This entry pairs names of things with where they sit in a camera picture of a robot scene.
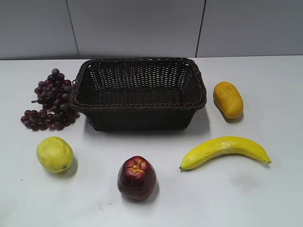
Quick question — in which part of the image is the yellow banana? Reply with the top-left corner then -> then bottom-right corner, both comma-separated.
179,136 -> 271,170

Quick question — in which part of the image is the dark brown wicker basket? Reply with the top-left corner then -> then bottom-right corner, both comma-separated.
70,57 -> 206,131

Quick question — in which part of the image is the orange-yellow mango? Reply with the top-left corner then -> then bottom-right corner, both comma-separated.
213,81 -> 244,119

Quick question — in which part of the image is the dark red apple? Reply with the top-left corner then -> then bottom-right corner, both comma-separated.
117,156 -> 156,201

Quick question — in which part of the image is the purple grape bunch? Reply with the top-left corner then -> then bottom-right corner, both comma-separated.
20,68 -> 80,131

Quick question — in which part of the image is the yellow-green lemon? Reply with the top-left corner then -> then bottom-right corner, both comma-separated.
36,136 -> 73,173

